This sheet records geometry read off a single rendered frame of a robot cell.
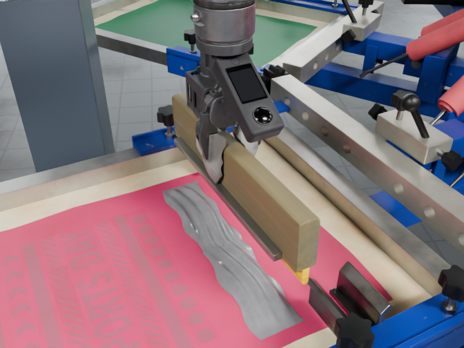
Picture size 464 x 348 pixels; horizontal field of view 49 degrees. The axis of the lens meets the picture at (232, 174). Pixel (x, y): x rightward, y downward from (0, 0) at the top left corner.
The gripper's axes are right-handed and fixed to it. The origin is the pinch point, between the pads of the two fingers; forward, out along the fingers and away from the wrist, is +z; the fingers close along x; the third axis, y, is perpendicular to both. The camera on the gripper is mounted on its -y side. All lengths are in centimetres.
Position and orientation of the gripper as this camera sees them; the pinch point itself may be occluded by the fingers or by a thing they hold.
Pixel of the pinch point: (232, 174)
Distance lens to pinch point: 73.3
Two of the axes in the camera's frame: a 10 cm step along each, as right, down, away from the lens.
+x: -8.9, 2.7, -3.7
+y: -4.6, -5.2, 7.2
